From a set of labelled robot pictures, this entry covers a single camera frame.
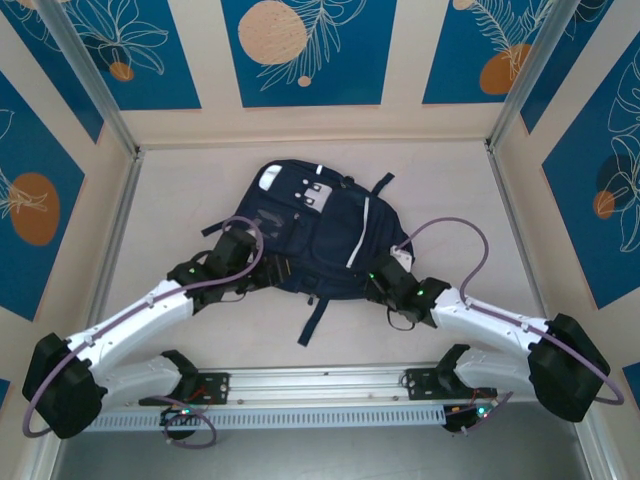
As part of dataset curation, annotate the navy blue student backpack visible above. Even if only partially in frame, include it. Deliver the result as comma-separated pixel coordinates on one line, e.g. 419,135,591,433
201,158,409,347

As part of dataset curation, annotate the black controller board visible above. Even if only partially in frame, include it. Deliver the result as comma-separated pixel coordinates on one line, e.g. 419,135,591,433
442,402,494,434
159,405,202,441

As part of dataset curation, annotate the thin black wire loop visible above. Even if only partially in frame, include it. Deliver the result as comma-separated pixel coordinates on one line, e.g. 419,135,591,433
386,307,417,331

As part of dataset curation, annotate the aluminium floor rail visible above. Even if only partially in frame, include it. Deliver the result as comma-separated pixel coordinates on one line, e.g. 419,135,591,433
485,142,564,361
22,149,146,480

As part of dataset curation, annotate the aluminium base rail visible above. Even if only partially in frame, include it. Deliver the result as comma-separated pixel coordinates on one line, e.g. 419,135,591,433
194,360,451,409

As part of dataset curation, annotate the grey slotted cable duct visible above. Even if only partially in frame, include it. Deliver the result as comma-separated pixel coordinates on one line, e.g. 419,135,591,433
89,404,446,432

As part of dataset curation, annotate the aluminium frame post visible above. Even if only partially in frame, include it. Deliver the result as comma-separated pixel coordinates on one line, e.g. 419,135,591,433
487,0,614,151
37,0,140,157

